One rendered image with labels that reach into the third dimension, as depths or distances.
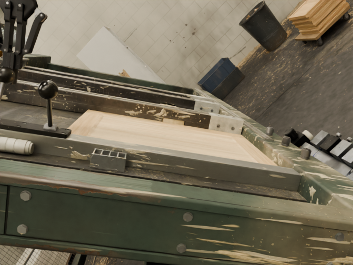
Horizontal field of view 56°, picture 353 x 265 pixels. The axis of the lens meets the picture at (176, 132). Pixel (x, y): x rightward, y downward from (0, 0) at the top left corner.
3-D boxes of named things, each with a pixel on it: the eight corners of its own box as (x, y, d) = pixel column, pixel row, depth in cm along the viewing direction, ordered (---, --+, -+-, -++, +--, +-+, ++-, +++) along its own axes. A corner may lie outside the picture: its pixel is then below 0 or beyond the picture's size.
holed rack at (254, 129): (273, 141, 106) (273, 139, 106) (264, 140, 106) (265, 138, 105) (197, 89, 266) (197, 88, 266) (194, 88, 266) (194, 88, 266)
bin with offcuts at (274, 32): (296, 30, 503) (268, -3, 489) (271, 55, 510) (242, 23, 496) (283, 31, 552) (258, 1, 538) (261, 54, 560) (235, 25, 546)
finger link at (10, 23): (11, 0, 71) (4, -1, 71) (6, 53, 74) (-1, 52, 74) (18, 3, 75) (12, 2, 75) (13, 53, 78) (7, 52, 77)
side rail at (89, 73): (190, 103, 260) (193, 89, 258) (46, 78, 247) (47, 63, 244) (189, 102, 268) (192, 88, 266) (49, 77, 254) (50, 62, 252)
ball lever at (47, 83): (57, 140, 71) (54, 89, 62) (39, 137, 71) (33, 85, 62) (62, 128, 74) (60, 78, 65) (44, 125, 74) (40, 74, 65)
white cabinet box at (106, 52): (205, 125, 508) (103, 25, 464) (177, 151, 516) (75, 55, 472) (199, 116, 567) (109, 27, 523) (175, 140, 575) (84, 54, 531)
